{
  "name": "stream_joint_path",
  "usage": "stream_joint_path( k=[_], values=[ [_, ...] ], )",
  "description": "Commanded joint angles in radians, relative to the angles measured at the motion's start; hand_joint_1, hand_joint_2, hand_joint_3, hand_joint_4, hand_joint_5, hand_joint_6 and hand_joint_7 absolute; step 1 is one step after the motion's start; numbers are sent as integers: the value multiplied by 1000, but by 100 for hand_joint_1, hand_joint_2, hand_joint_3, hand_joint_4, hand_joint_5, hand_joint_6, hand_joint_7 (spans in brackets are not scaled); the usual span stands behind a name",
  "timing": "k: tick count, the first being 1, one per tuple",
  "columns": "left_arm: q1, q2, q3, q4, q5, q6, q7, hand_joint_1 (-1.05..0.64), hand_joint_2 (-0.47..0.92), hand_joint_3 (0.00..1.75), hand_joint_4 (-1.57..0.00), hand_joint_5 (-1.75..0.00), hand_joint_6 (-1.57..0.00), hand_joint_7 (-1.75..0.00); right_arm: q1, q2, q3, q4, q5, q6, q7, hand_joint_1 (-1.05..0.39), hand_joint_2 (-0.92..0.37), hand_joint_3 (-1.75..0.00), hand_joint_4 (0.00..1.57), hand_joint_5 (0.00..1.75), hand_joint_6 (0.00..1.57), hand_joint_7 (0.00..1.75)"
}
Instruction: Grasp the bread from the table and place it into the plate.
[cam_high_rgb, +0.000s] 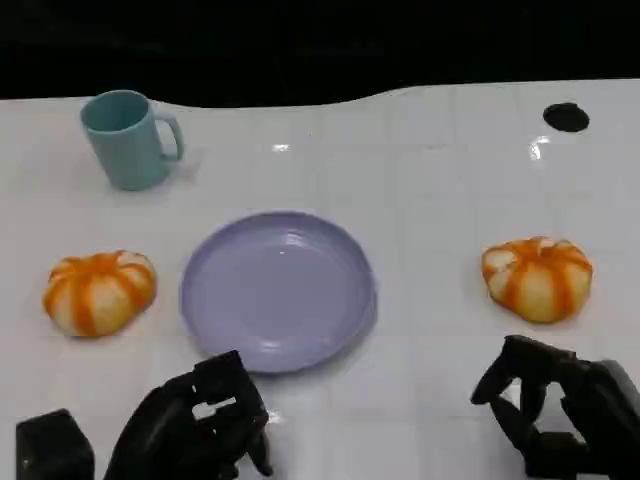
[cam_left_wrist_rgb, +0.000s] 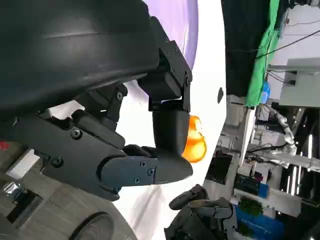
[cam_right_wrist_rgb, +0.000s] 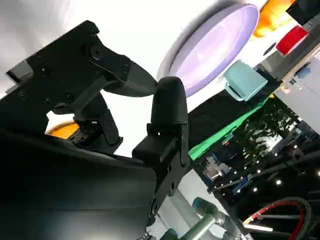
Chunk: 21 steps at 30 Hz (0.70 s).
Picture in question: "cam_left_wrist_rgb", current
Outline green cloth backdrop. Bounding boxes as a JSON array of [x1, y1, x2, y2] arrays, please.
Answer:
[[245, 0, 281, 109]]

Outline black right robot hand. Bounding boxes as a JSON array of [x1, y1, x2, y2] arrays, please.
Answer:
[[164, 184, 238, 240]]

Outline orange and white bread roll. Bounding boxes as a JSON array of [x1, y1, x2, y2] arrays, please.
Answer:
[[181, 115, 208, 164]]

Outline lilac plate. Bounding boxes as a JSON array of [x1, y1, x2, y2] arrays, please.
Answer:
[[124, 0, 200, 101]]

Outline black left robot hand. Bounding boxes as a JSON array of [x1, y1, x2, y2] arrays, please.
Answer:
[[0, 0, 194, 202]]

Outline grey machine cabinet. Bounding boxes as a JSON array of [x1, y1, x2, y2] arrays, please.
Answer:
[[279, 58, 320, 109]]

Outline blue storage box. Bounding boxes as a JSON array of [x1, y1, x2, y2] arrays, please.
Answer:
[[234, 204, 286, 240]]

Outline black curtain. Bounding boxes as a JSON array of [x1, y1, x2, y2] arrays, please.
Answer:
[[220, 0, 270, 97]]

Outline grey round disc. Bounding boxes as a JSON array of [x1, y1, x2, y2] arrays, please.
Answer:
[[66, 211, 134, 240]]

